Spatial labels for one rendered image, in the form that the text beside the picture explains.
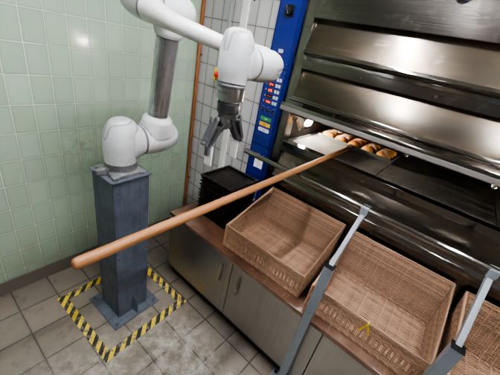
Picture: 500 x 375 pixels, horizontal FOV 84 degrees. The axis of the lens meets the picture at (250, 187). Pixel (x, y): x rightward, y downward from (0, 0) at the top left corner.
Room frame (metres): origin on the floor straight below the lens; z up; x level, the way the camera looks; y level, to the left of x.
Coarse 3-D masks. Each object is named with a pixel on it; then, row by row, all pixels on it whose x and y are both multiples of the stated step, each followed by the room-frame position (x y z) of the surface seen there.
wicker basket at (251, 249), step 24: (240, 216) 1.44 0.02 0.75; (288, 216) 1.61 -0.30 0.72; (312, 216) 1.54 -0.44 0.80; (240, 240) 1.28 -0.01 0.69; (264, 240) 1.46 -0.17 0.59; (288, 240) 1.52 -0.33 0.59; (312, 240) 1.47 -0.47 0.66; (336, 240) 1.39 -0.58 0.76; (264, 264) 1.24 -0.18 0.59; (288, 264) 1.29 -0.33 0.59; (312, 264) 1.14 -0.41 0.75; (288, 288) 1.09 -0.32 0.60
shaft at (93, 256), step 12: (324, 156) 1.55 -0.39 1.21; (300, 168) 1.30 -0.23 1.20; (264, 180) 1.07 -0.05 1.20; (276, 180) 1.12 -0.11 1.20; (240, 192) 0.93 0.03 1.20; (252, 192) 0.98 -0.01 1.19; (216, 204) 0.81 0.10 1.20; (180, 216) 0.70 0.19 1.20; (192, 216) 0.72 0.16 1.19; (156, 228) 0.62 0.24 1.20; (168, 228) 0.65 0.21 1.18; (120, 240) 0.54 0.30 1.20; (132, 240) 0.56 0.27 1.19; (96, 252) 0.48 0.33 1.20; (108, 252) 0.50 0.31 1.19; (72, 264) 0.44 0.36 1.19; (84, 264) 0.45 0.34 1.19
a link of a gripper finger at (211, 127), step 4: (212, 116) 0.87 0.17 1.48; (216, 120) 0.86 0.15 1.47; (208, 124) 0.86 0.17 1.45; (212, 124) 0.86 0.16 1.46; (216, 124) 0.86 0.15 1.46; (208, 128) 0.86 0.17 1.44; (212, 128) 0.85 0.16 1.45; (208, 132) 0.85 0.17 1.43; (212, 132) 0.85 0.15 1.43; (204, 136) 0.85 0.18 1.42; (208, 136) 0.84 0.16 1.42; (204, 140) 0.84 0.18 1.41; (208, 140) 0.84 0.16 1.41
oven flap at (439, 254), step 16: (288, 160) 1.77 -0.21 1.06; (320, 176) 1.62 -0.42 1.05; (336, 176) 1.58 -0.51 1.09; (320, 192) 1.57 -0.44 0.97; (352, 192) 1.50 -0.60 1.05; (368, 192) 1.47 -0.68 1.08; (352, 208) 1.45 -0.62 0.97; (384, 208) 1.39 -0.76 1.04; (400, 208) 1.36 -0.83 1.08; (368, 224) 1.36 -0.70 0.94; (384, 224) 1.35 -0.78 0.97; (416, 224) 1.29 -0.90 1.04; (432, 224) 1.27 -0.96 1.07; (400, 240) 1.26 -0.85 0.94; (416, 240) 1.25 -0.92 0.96; (448, 240) 1.20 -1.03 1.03; (464, 240) 1.18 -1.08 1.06; (480, 240) 1.16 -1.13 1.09; (432, 256) 1.17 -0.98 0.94; (448, 256) 1.17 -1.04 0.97; (480, 256) 1.13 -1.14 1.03; (496, 256) 1.11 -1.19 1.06; (464, 272) 1.09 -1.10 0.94; (480, 272) 1.09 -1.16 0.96; (496, 288) 1.02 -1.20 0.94
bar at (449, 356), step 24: (288, 168) 1.33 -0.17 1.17; (336, 192) 1.18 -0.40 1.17; (360, 216) 1.08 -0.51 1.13; (384, 216) 1.05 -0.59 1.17; (432, 240) 0.94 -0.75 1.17; (480, 264) 0.85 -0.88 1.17; (480, 288) 0.80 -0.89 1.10; (312, 312) 0.89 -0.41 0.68; (456, 336) 0.69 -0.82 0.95; (288, 360) 0.90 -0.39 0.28; (456, 360) 0.63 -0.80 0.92
